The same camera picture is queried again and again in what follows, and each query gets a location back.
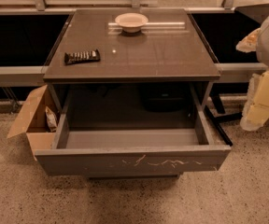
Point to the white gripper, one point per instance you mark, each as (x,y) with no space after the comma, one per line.
(255,112)

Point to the grey top drawer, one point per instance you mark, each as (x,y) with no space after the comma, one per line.
(108,134)

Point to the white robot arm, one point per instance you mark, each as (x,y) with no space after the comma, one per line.
(262,46)

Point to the grey cabinet with top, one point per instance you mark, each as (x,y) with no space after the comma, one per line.
(160,60)

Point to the dark table at right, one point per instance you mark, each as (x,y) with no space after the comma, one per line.
(257,13)

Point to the white bowl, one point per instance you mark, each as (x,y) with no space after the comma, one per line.
(131,22)

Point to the dark snack bar packet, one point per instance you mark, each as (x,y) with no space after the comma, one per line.
(87,56)

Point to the crumpled packet in box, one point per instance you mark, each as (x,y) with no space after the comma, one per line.
(51,119)

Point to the open cardboard box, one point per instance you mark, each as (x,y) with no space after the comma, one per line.
(32,120)

